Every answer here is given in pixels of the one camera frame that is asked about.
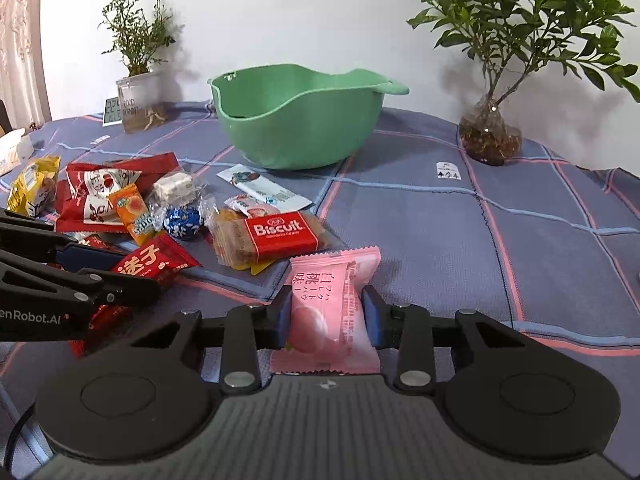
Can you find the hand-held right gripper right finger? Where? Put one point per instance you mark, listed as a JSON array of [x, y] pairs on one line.
[[372, 320]]

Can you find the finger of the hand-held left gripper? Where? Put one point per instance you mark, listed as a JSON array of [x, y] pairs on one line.
[[87, 258], [130, 290]]

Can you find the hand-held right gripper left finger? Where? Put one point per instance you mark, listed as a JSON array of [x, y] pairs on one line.
[[283, 317]]

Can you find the red packet with white characters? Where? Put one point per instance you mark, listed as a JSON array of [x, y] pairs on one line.
[[160, 260]]

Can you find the pink snack packet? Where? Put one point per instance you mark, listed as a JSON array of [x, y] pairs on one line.
[[325, 305]]

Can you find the red label biscuit packet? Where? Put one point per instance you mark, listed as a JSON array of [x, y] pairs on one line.
[[277, 235]]

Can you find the white green sachet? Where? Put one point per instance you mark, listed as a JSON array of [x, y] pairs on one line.
[[265, 187]]

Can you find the green plastic bowl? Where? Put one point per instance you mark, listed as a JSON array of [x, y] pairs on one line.
[[300, 130]]

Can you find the small red snack packet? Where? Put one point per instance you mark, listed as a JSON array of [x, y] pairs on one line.
[[105, 317], [99, 243]]

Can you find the large red white snack bag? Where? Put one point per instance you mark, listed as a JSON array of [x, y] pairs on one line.
[[90, 195]]

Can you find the orange candy packet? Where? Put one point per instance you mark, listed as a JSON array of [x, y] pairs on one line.
[[132, 212]]

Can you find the blue foil wrapped candy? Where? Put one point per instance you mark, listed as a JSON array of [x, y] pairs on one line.
[[182, 222]]

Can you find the yellow snack packet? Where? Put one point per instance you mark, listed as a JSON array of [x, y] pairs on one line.
[[32, 185]]

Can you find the plaid blue tablecloth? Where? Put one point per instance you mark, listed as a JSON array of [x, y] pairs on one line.
[[425, 240]]

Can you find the white nougat candy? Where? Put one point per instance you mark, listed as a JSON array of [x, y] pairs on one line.
[[172, 187]]

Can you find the small pink white candy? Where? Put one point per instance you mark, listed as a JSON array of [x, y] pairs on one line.
[[250, 206]]

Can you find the white cloth care tag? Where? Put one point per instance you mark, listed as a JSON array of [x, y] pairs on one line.
[[101, 139], [448, 170]]

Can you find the white tissue pack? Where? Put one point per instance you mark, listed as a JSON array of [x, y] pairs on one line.
[[15, 150]]

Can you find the small digital thermometer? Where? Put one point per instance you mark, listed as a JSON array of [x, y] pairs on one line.
[[112, 111]]

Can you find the small potted plant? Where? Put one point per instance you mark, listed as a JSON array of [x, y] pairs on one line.
[[137, 60]]

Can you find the patterned curtain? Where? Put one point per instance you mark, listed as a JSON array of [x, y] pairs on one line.
[[20, 45]]

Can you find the leafy plant in glass vase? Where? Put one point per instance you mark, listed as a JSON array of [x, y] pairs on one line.
[[492, 80]]

